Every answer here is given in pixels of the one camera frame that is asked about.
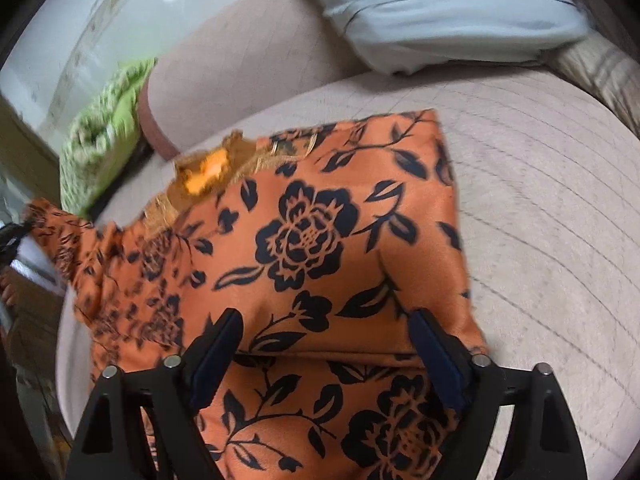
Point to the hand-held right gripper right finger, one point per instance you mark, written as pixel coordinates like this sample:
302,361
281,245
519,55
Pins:
440,360

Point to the wooden cabinet with glass door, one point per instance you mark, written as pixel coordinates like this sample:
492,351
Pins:
25,145

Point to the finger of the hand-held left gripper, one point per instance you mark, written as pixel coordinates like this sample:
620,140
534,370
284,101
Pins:
11,241

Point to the light blue pillow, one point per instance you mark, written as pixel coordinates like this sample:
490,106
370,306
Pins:
450,15

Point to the beige bolster with brown end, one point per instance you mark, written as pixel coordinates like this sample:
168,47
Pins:
240,60

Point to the green patterned cloth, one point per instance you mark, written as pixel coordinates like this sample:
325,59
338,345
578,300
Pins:
100,140

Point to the beige striped pillow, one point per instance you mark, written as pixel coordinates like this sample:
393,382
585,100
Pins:
600,70

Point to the orange black floral garment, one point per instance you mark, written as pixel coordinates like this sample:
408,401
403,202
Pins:
325,240

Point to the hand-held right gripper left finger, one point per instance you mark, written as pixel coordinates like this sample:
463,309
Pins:
215,360

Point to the beige quilted mattress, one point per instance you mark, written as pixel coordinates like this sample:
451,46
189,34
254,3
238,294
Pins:
550,235

